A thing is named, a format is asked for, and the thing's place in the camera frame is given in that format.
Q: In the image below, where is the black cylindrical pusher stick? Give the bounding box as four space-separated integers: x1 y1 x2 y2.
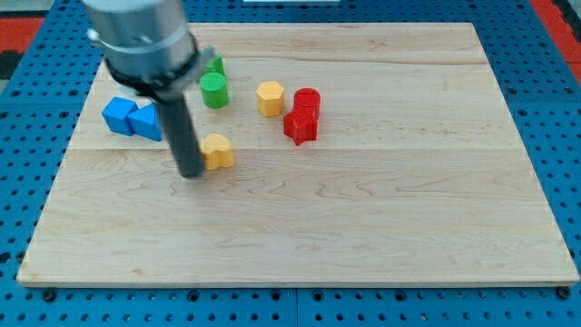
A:
155 94 205 178

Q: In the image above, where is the yellow heart block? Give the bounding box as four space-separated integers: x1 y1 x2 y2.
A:
202 133 235 170

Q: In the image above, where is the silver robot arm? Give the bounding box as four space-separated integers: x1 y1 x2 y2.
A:
83 0 215 178

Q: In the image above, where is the green block behind arm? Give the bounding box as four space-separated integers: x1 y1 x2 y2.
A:
204 55 226 76

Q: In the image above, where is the blue triangle block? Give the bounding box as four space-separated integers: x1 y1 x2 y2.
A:
128 104 162 142

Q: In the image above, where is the green cylinder block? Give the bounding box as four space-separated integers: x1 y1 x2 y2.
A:
199 73 229 109

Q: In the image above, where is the blue cube block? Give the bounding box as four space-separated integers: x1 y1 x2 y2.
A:
102 96 138 136

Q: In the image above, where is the yellow hexagon block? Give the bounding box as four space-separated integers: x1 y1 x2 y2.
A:
256 81 285 117

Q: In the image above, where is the red star block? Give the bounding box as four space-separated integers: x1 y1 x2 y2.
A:
283 110 319 145

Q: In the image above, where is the red cylinder block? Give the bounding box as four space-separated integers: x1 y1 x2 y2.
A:
293 87 321 119

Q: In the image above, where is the wooden board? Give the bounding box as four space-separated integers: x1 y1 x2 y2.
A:
17 23 579 288

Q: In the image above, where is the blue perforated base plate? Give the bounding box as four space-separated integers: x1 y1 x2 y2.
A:
1 0 580 326

